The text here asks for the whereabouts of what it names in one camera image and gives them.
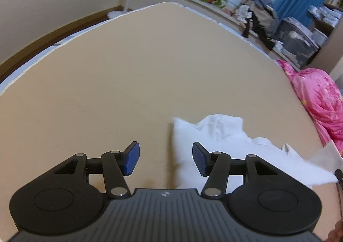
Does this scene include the grey plastic storage box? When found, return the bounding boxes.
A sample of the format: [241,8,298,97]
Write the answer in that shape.
[273,16,322,69]

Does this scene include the pile of dark clothes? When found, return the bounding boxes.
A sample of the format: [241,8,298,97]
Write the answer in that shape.
[235,0,280,50]

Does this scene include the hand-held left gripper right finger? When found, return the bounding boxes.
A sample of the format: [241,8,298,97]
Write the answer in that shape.
[192,142,279,198]

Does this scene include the stack of tissue packs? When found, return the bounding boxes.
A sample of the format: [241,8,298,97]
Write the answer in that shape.
[308,4,343,28]

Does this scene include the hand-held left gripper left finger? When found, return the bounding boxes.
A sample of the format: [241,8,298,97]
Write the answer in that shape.
[54,141,140,197]

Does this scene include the wooden shelf unit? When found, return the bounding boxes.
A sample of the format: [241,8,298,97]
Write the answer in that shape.
[307,0,343,79]

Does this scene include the white long-sleeved garment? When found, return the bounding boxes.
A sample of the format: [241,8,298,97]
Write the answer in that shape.
[171,114,340,195]

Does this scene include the white windowsill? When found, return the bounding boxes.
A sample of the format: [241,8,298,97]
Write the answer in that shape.
[181,0,301,71]

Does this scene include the person's right hand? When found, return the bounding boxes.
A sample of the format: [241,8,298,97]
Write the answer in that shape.
[327,220,343,242]

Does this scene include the pink quilt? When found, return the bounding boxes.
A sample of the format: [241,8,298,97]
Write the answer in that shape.
[277,59,343,157]

